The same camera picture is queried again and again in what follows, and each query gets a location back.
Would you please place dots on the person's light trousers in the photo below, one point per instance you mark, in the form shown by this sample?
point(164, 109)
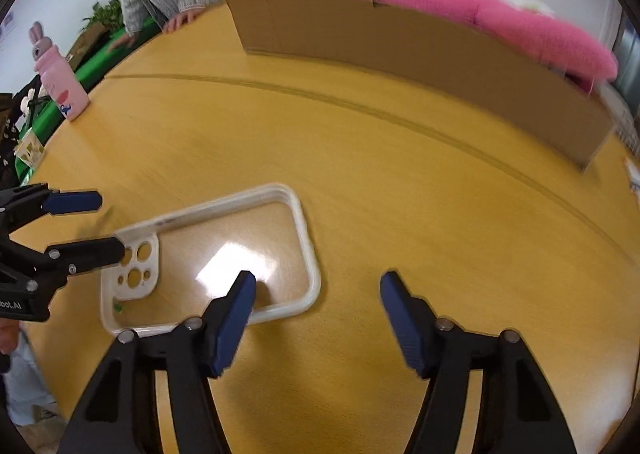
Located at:
point(30, 379)

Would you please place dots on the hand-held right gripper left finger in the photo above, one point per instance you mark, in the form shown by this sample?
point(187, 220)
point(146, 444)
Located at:
point(232, 319)

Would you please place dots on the person's left hand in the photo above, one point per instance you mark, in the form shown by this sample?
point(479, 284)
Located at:
point(7, 336)

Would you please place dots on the green table cover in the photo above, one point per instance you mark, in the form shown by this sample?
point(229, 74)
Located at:
point(92, 61)

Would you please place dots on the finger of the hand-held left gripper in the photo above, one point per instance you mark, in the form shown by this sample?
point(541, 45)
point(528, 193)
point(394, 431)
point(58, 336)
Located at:
point(92, 251)
point(75, 201)

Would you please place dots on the pink plush bear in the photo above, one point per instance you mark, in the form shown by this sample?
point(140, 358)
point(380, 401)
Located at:
point(525, 29)

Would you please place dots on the cardboard box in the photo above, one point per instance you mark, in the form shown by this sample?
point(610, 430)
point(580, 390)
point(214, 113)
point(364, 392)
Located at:
point(400, 44)

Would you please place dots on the clear phone case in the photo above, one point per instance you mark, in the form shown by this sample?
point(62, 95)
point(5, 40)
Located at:
point(210, 279)

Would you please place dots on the potted green plant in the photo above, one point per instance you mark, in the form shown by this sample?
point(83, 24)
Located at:
point(105, 14)

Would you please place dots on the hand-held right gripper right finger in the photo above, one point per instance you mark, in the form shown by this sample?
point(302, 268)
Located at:
point(405, 324)

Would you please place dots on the pink rabbit water bottle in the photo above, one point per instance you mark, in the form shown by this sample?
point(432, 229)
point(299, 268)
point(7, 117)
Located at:
point(57, 79)

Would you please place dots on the small yellowish packet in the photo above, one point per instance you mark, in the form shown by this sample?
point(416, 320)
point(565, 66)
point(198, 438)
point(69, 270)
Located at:
point(30, 149)

